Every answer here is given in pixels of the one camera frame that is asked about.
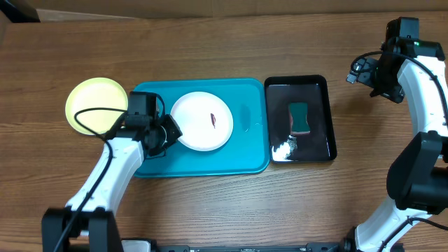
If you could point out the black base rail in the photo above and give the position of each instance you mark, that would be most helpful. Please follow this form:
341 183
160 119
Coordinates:
151 246

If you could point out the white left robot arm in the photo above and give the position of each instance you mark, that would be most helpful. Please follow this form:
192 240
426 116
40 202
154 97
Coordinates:
87 222

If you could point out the yellow plate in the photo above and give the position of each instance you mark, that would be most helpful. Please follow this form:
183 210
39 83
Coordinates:
95 93

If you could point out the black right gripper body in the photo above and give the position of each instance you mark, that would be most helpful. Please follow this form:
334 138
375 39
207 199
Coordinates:
379 80

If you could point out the teal plastic tray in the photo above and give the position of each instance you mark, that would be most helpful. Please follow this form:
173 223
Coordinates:
247 150

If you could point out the dark object top left corner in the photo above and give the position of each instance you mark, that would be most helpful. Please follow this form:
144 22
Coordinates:
19 11

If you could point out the green scrub sponge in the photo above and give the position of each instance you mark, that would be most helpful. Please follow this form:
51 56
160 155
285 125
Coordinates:
298 118

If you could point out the black water tray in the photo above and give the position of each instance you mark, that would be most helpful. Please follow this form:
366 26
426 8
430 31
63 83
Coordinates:
317 146

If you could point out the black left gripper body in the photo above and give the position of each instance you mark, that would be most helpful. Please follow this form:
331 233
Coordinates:
169 133

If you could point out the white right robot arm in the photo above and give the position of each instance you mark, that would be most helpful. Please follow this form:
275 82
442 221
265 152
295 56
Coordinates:
411 69

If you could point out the pink white plate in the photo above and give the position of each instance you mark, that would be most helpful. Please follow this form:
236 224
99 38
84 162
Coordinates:
204 119

